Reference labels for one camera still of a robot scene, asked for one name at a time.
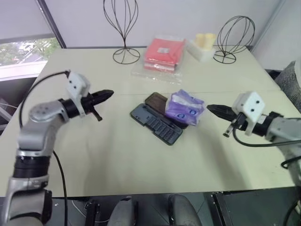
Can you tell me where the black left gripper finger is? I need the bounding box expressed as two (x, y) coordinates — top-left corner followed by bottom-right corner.
(92, 94), (114, 105)
(91, 89), (115, 99)

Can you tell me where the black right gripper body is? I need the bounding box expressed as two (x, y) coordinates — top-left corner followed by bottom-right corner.
(222, 112), (248, 138)

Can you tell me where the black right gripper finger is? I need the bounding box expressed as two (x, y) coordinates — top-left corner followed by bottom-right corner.
(207, 107), (236, 122)
(206, 104), (236, 116)

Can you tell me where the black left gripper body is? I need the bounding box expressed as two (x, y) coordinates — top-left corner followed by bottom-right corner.
(81, 93), (103, 122)

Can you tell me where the dark screwdriver bit case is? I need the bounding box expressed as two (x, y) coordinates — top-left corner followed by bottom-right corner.
(130, 92), (189, 147)

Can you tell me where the purple tissue pack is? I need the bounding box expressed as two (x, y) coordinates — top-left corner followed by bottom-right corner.
(164, 89), (206, 127)

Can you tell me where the clear plastic bag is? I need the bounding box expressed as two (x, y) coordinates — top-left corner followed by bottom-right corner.
(130, 34), (189, 86)

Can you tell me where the white foam holder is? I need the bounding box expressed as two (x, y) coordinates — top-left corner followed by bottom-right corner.
(185, 39), (215, 63)

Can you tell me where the grey fabric chair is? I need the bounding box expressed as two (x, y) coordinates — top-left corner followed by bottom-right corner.
(274, 60), (301, 109)

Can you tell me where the pale yellow cup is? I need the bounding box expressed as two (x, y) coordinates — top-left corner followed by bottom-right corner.
(204, 33), (217, 51)
(195, 32), (207, 49)

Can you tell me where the red folded cloth package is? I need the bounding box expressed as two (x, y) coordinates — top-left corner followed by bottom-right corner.
(143, 37), (187, 73)

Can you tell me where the black metal box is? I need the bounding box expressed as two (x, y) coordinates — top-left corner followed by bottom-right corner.
(210, 185), (301, 226)

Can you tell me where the dark grey rounded shape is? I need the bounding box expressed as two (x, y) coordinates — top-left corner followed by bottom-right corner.
(167, 194), (202, 226)
(109, 196), (140, 226)

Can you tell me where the grey roller blind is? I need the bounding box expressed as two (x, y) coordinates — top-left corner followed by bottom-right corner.
(0, 0), (54, 40)

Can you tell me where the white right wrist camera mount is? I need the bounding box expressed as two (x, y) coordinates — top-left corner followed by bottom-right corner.
(231, 91), (267, 137)

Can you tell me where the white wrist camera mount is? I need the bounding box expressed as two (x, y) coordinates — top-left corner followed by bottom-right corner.
(231, 91), (267, 137)
(65, 70), (91, 118)

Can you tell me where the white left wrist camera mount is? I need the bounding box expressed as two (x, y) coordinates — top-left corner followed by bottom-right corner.
(65, 70), (91, 118)

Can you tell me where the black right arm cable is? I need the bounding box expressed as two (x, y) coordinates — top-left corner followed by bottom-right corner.
(231, 122), (301, 226)

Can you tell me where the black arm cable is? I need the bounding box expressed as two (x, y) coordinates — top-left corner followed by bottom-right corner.
(19, 70), (71, 226)
(231, 122), (301, 226)

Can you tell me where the tall black wire head stand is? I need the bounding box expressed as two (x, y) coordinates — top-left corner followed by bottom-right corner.
(103, 0), (141, 65)

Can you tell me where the round black wire head stand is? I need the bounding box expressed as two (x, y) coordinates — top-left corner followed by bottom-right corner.
(213, 15), (256, 65)

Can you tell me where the black window frame bar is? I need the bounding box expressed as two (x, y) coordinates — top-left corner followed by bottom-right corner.
(35, 0), (67, 49)

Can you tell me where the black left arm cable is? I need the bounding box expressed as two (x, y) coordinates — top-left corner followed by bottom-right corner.
(19, 70), (71, 226)

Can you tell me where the black upright bracket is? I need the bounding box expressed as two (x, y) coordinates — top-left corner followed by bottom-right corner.
(84, 200), (102, 226)

